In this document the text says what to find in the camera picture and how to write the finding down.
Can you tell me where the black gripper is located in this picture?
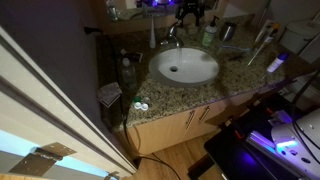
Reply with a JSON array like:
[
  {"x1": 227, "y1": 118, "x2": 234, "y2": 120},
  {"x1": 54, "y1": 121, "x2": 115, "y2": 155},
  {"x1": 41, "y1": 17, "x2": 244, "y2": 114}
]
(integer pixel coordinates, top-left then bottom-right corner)
[{"x1": 175, "y1": 0, "x2": 206, "y2": 28}]

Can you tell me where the chrome tap lever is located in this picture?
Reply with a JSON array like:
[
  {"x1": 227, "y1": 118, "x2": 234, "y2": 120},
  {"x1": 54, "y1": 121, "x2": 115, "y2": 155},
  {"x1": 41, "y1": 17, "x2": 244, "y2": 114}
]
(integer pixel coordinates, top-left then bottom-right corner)
[{"x1": 168, "y1": 20, "x2": 184, "y2": 34}]

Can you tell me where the green soap pump bottle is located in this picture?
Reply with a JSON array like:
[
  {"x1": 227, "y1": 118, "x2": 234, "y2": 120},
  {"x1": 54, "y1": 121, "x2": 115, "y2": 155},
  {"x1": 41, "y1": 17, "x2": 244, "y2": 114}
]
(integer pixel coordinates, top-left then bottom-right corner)
[{"x1": 201, "y1": 15, "x2": 221, "y2": 49}]

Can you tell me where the chrome faucet body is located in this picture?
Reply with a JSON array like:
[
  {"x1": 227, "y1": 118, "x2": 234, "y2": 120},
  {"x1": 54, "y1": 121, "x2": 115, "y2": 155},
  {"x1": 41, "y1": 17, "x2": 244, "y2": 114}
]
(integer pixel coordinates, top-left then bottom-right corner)
[{"x1": 159, "y1": 28, "x2": 185, "y2": 50}]

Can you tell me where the slim white bottle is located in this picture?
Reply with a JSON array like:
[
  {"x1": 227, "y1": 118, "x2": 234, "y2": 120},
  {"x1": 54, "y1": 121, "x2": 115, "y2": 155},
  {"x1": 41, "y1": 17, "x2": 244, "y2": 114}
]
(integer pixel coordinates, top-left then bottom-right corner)
[{"x1": 149, "y1": 16, "x2": 157, "y2": 50}]

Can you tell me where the metal cup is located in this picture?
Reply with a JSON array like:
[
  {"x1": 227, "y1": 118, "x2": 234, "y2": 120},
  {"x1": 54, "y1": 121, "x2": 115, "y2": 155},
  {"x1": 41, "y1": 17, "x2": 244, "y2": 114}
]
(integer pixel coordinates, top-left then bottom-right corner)
[{"x1": 219, "y1": 21, "x2": 238, "y2": 43}]

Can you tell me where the wood framed mirror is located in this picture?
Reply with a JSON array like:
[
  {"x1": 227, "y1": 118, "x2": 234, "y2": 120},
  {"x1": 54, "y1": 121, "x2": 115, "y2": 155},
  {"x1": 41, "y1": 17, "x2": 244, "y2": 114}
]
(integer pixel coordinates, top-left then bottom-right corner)
[{"x1": 99, "y1": 0, "x2": 231, "y2": 34}]

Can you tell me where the white oval sink basin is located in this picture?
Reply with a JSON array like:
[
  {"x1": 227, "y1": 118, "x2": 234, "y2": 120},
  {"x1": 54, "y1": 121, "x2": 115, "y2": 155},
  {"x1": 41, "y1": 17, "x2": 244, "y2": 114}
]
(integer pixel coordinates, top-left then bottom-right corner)
[{"x1": 148, "y1": 47, "x2": 221, "y2": 88}]

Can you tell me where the blue toothbrush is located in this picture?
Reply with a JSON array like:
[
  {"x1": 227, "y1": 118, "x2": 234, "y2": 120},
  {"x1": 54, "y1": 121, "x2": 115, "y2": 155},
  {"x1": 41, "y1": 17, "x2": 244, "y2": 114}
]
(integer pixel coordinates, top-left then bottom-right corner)
[{"x1": 219, "y1": 44, "x2": 252, "y2": 55}]

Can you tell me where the small black clip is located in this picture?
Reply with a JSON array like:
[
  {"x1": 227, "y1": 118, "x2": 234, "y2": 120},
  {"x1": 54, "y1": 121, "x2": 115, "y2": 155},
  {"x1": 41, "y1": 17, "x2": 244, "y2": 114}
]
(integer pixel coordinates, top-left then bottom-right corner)
[{"x1": 228, "y1": 54, "x2": 245, "y2": 63}]

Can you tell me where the dark tube with white cap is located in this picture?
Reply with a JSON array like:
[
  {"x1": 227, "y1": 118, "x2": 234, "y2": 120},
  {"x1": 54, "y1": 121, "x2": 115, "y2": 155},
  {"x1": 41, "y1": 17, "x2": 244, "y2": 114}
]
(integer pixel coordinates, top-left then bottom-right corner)
[{"x1": 119, "y1": 48, "x2": 144, "y2": 64}]

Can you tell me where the thin white stick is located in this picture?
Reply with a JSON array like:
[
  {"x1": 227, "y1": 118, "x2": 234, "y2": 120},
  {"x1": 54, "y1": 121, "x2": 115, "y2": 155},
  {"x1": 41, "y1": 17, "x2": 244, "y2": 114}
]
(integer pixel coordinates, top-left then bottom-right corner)
[{"x1": 247, "y1": 40, "x2": 268, "y2": 67}]

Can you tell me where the clear plastic water bottle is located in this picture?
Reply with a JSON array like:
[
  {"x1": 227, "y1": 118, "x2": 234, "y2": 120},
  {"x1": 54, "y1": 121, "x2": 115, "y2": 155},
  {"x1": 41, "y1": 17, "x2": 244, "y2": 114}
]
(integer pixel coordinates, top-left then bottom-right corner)
[{"x1": 120, "y1": 57, "x2": 138, "y2": 91}]

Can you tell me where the spray can with orange cap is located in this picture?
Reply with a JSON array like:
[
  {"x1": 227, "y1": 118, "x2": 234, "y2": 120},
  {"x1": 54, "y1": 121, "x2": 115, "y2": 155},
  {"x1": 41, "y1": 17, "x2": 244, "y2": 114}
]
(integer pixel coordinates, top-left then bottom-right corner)
[{"x1": 264, "y1": 22, "x2": 282, "y2": 44}]

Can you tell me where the white bottle with blue cap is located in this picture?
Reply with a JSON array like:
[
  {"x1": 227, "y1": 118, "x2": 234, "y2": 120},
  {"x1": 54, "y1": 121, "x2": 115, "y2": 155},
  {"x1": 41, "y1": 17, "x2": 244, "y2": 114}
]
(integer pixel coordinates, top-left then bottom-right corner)
[{"x1": 266, "y1": 51, "x2": 290, "y2": 74}]

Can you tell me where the white contact lens case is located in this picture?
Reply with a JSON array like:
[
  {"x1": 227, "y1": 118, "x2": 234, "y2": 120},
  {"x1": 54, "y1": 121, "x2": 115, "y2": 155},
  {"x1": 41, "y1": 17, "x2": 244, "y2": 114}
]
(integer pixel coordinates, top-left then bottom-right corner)
[{"x1": 133, "y1": 101, "x2": 150, "y2": 112}]

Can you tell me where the grey paper packet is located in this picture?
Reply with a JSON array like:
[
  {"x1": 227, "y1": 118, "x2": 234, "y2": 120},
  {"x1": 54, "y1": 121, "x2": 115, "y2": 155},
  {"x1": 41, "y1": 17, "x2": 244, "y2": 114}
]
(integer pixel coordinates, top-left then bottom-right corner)
[{"x1": 96, "y1": 82, "x2": 123, "y2": 109}]

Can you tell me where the white toilet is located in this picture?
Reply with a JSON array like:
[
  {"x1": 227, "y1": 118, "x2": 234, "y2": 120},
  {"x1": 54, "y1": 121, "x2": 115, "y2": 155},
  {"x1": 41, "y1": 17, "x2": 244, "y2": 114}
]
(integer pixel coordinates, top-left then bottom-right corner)
[{"x1": 278, "y1": 19, "x2": 320, "y2": 111}]

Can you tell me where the wooden vanity cabinet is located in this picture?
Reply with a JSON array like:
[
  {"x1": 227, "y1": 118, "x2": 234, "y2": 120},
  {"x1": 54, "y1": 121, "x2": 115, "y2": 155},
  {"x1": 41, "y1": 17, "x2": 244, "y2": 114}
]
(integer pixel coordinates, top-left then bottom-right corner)
[{"x1": 126, "y1": 87, "x2": 278, "y2": 156}]

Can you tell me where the black robot cart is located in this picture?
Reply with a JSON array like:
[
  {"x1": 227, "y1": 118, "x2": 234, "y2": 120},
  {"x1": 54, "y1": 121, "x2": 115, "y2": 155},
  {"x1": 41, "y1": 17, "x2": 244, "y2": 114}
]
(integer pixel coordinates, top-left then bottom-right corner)
[{"x1": 188, "y1": 92, "x2": 320, "y2": 180}]

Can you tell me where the white door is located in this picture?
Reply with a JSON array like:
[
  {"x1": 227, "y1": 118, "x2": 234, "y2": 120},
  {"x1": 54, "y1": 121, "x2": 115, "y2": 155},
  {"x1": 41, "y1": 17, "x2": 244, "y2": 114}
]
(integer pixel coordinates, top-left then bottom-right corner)
[{"x1": 0, "y1": 26, "x2": 138, "y2": 178}]

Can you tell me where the small metal door hinge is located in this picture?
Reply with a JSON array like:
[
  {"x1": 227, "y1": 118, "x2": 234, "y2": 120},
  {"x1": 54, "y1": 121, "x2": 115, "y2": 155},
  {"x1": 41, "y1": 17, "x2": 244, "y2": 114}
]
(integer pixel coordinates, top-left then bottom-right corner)
[{"x1": 104, "y1": 170, "x2": 121, "y2": 180}]

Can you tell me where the large metal door hinge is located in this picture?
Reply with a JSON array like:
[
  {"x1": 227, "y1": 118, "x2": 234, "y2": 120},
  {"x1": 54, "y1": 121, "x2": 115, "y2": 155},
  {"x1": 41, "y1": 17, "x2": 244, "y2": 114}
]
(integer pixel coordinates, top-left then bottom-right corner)
[{"x1": 9, "y1": 142, "x2": 78, "y2": 177}]

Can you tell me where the metal cabinet handle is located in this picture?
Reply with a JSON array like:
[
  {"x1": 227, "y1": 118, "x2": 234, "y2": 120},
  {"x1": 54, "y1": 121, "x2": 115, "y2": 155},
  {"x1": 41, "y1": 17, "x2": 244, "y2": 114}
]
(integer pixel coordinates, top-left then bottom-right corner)
[
  {"x1": 185, "y1": 109, "x2": 197, "y2": 131},
  {"x1": 198, "y1": 105, "x2": 211, "y2": 126}
]

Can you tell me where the black wall plug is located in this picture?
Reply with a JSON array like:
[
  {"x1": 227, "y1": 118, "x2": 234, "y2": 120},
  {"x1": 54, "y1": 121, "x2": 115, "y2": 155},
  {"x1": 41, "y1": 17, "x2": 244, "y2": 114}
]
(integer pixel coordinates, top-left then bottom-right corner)
[{"x1": 83, "y1": 26, "x2": 103, "y2": 36}]

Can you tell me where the black power cable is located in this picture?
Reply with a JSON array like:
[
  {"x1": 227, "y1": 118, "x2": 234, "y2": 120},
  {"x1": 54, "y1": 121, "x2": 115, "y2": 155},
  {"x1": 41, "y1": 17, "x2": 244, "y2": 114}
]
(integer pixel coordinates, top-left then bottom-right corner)
[{"x1": 120, "y1": 66, "x2": 183, "y2": 180}]

